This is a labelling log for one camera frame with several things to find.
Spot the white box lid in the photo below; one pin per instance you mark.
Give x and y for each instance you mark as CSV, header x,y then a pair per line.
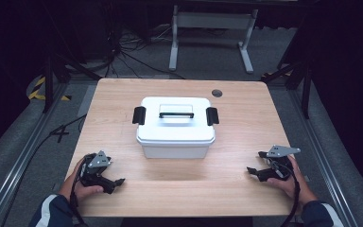
x,y
176,130

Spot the yellow floor tape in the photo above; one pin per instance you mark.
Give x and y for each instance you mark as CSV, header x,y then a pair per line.
x,y
35,93

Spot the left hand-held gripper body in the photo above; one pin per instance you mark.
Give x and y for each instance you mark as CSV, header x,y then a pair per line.
x,y
92,175

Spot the person's left hand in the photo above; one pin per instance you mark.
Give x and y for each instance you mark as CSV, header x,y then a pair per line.
x,y
75,186

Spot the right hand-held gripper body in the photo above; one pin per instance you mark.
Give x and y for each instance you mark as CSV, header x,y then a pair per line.
x,y
279,164

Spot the black metal stand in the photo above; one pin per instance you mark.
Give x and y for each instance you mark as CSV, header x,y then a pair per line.
x,y
306,91
48,85

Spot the white metal desk frame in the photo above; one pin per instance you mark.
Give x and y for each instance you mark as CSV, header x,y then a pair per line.
x,y
212,20

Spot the person's right hand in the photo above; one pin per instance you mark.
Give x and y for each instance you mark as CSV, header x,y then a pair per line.
x,y
296,189

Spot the white plastic storage box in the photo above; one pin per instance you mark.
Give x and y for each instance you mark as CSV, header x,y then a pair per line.
x,y
176,150

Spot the aluminium floor rail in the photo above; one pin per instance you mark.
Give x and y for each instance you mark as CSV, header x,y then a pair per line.
x,y
323,151
19,164

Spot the black box latch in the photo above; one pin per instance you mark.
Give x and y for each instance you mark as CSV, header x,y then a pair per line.
x,y
212,116
139,115

